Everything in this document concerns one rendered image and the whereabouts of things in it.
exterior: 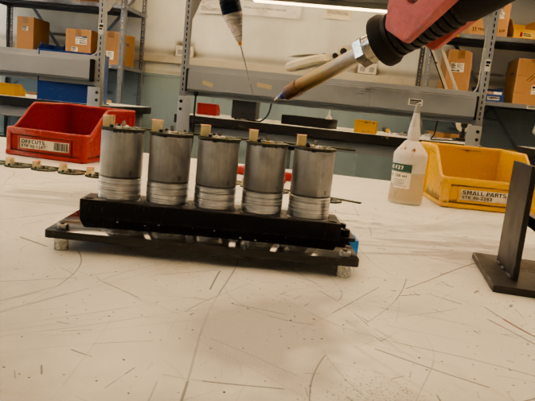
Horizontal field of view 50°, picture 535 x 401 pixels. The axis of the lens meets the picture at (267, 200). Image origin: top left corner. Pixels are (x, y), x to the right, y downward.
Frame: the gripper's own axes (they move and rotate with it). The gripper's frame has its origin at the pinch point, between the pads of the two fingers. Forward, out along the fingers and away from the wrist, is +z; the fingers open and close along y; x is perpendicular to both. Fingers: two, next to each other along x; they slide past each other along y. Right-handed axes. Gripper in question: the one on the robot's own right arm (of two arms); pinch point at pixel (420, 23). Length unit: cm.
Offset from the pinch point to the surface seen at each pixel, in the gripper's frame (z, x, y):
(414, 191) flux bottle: 16.8, -7.5, -27.0
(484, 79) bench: 34, -95, -221
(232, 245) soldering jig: 13.4, -0.5, 3.8
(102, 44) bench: 100, -216, -115
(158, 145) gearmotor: 12.4, -7.9, 4.6
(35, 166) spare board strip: 29.8, -29.2, -0.1
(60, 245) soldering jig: 16.9, -5.4, 10.1
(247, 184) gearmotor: 12.3, -4.1, 0.6
